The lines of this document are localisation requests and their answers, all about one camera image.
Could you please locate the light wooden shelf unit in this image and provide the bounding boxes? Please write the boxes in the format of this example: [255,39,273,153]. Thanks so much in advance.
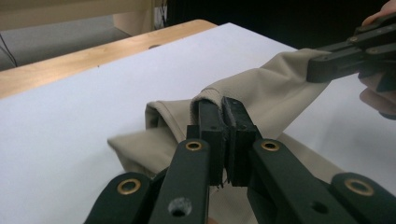
[0,0,156,36]

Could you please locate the wooden table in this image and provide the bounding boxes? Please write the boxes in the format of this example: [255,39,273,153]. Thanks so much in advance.
[0,19,219,101]

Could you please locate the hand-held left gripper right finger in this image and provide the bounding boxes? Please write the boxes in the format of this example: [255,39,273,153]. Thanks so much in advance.
[220,96,263,188]

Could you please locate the dark curtain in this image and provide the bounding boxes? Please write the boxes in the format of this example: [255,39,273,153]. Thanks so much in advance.
[166,0,390,51]

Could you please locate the hanging black cable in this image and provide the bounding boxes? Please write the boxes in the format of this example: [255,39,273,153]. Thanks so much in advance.
[0,32,19,68]

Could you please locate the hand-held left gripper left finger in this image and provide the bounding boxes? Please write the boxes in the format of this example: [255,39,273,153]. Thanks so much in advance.
[186,99,228,188]

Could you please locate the white foam board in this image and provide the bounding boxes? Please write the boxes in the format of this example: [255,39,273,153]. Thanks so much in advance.
[0,21,396,224]

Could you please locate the beige pants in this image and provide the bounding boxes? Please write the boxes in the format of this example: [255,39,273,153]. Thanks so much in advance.
[106,48,347,224]

